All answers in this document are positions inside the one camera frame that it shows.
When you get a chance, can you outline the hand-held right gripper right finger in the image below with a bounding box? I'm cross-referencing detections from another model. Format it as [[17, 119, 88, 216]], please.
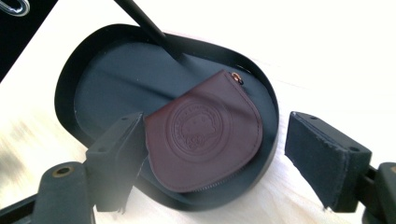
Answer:
[[284, 110, 374, 213]]

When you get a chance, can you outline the silver carabiner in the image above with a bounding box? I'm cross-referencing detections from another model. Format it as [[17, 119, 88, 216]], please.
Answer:
[[0, 0, 31, 18]]

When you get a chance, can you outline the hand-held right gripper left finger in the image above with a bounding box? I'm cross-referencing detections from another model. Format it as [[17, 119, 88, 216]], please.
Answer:
[[85, 111, 149, 213]]

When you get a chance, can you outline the brown leather coin pouch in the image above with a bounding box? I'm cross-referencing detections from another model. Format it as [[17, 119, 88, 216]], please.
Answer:
[[143, 68, 264, 194]]

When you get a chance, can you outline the black key rack with tray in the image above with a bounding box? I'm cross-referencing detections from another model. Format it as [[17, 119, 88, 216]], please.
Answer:
[[54, 0, 280, 213]]

